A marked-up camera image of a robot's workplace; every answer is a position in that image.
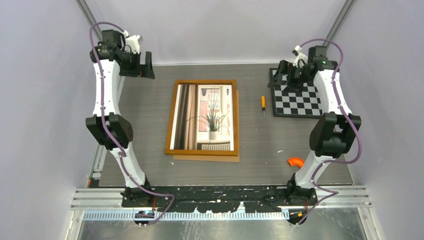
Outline orange tool handle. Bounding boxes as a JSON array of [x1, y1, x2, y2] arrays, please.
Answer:
[[261, 96, 266, 118]]

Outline black white chessboard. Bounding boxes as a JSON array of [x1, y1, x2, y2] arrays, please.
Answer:
[[269, 68, 323, 118]]

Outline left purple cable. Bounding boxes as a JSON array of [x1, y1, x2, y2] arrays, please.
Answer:
[[89, 21, 176, 227]]

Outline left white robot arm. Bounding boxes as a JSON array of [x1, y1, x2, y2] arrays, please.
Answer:
[[85, 29, 155, 207]]

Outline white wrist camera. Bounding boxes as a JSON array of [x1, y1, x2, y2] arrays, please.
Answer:
[[292, 45, 308, 69], [122, 30, 143, 54]]

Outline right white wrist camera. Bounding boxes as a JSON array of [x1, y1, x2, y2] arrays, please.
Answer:
[[292, 45, 308, 69]]

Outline plant window photo print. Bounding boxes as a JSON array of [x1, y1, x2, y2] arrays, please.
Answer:
[[168, 83, 236, 152]]

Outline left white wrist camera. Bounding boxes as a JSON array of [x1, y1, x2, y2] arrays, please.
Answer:
[[122, 30, 143, 54]]

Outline brown fibreboard backing panel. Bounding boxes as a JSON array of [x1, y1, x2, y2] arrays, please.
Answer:
[[172, 90, 240, 163]]

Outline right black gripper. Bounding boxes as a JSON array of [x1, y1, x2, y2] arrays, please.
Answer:
[[267, 60, 310, 94]]

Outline orange curved plastic piece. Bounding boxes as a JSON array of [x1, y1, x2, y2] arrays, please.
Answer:
[[287, 157, 305, 169]]

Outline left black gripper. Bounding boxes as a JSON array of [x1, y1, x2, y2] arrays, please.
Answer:
[[121, 50, 155, 80]]

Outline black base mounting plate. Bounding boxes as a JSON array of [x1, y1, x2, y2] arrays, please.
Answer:
[[121, 185, 318, 213]]

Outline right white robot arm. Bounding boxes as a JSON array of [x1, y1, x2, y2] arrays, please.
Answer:
[[267, 45, 362, 205]]

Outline wooden picture frame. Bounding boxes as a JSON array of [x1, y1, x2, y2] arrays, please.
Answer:
[[164, 79, 240, 157]]

